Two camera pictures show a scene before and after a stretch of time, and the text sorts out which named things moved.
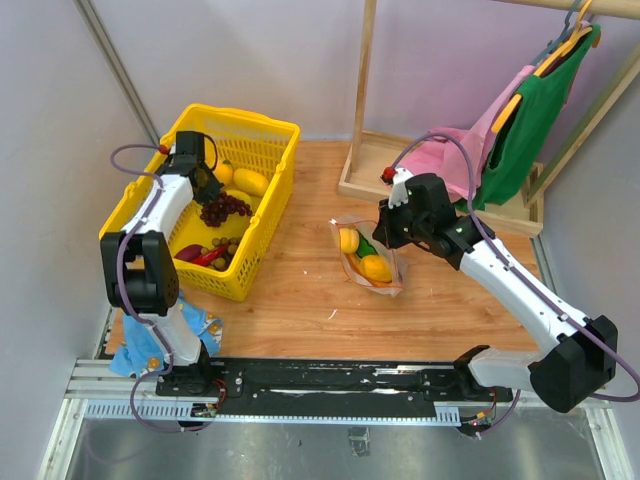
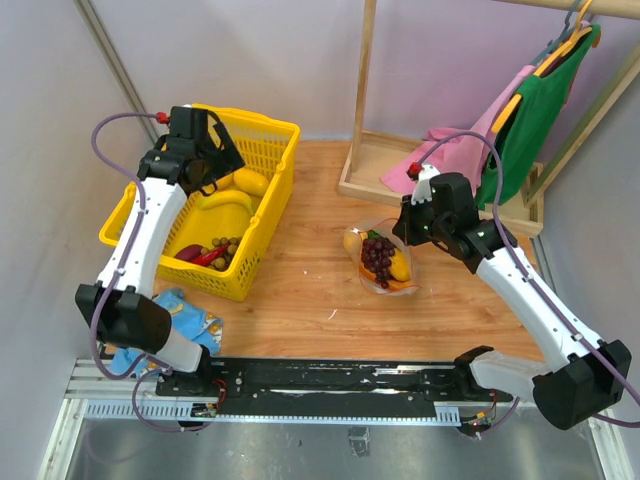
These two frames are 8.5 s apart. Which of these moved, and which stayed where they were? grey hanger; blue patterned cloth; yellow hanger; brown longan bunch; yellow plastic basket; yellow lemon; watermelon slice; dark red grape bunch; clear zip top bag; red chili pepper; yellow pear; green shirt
Moved: watermelon slice; dark red grape bunch; clear zip top bag; yellow pear
Stayed: yellow plastic basket; yellow lemon; yellow hanger; blue patterned cloth; grey hanger; red chili pepper; green shirt; brown longan bunch
